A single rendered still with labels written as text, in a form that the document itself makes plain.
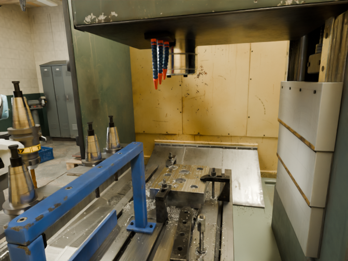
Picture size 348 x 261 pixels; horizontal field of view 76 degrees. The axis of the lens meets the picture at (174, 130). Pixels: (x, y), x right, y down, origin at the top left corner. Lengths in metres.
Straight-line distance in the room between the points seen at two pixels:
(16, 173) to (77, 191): 0.11
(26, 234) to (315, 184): 0.67
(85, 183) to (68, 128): 5.62
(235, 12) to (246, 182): 1.33
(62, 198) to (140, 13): 0.44
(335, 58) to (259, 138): 1.33
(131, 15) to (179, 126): 1.45
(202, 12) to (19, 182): 0.50
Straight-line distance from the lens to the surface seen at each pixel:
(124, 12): 0.63
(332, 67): 0.70
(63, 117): 6.13
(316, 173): 0.73
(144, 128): 2.06
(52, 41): 6.82
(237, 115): 1.90
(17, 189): 0.47
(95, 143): 0.63
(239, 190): 1.66
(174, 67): 0.82
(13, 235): 0.43
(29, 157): 0.61
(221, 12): 0.57
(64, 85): 5.88
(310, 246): 0.85
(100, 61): 1.63
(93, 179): 0.52
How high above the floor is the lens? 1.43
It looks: 13 degrees down
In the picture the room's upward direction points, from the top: 1 degrees counter-clockwise
